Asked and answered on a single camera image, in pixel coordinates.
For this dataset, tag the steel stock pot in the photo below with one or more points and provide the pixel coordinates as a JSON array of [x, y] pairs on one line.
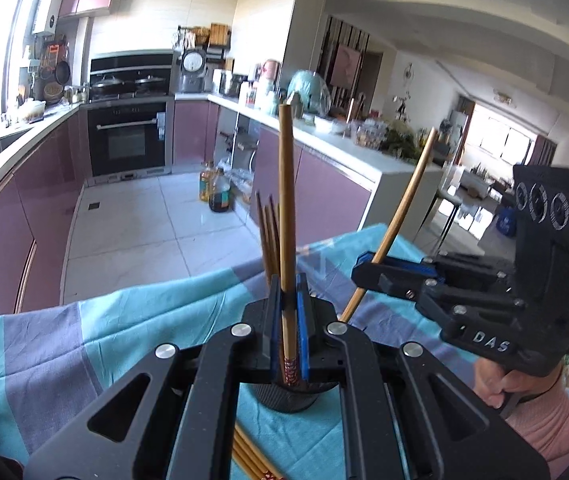
[[233, 85]]

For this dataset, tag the black range hood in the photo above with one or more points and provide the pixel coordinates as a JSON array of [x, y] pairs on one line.
[[132, 62]]

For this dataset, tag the black wok with lid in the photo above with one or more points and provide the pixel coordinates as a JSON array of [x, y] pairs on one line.
[[108, 84], [149, 83]]

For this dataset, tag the yellow cooking oil bottle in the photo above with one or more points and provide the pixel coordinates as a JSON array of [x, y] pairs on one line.
[[206, 182]]

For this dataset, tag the teal and grey tablecloth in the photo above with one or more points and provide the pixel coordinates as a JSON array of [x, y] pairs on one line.
[[139, 310]]

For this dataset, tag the living room window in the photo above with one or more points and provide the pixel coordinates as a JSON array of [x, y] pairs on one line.
[[501, 135]]

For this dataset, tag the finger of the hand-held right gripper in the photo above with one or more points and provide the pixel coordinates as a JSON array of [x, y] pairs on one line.
[[464, 267], [379, 277]]

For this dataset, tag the wall utensil rack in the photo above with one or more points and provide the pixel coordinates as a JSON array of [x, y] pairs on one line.
[[202, 45]]

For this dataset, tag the person's right forearm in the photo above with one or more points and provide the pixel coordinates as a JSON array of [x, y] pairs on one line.
[[554, 430]]

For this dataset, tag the white rice cooker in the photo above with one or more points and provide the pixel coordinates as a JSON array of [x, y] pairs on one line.
[[193, 70]]

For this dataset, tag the person's right hand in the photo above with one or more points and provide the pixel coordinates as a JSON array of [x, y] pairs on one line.
[[494, 380]]

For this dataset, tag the small pink base cabinet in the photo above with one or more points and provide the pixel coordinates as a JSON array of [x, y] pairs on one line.
[[190, 132]]

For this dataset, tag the clear plastic food box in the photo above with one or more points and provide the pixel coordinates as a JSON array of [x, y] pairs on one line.
[[369, 135]]

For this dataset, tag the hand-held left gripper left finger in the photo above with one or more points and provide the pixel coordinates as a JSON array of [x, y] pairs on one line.
[[280, 345]]

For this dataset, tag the dark slatted room divider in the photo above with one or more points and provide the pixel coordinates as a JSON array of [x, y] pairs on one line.
[[344, 60]]

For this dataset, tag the wall clock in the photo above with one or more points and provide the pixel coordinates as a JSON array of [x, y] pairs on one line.
[[409, 76]]

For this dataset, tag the hanging black frying pan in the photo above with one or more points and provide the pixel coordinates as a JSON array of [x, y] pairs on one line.
[[63, 72]]

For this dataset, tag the wooden cutting board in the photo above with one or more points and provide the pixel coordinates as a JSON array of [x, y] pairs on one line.
[[219, 35]]

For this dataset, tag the dark sauce bottle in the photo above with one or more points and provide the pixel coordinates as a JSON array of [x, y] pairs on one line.
[[221, 192]]

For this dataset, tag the long pink base cabinet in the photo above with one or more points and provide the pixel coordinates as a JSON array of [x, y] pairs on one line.
[[24, 220]]

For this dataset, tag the bundle of bamboo chopsticks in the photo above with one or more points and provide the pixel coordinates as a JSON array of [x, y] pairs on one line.
[[252, 460]]

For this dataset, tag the white water heater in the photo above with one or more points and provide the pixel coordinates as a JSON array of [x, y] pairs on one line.
[[49, 0]]

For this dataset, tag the pink electric kettle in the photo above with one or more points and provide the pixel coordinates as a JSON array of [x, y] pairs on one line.
[[271, 72]]

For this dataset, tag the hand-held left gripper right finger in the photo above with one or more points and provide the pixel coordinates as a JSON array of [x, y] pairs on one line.
[[304, 340]]

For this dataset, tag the clear plastic bag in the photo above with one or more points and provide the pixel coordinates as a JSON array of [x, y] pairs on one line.
[[242, 180]]

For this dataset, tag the red-tipped bamboo chopstick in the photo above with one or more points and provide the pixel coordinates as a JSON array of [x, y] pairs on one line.
[[288, 210], [263, 230], [427, 147]]

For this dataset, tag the leafy green vegetables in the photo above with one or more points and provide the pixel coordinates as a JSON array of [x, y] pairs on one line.
[[403, 140]]

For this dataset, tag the pink peninsula base cabinet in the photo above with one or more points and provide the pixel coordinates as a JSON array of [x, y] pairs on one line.
[[324, 195]]

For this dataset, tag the black built-in oven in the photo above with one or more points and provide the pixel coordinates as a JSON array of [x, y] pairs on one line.
[[129, 140]]

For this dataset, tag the white casserole pot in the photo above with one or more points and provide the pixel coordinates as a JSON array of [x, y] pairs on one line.
[[32, 111]]

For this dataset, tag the black mesh pen holder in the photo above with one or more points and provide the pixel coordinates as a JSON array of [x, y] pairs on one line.
[[294, 400]]

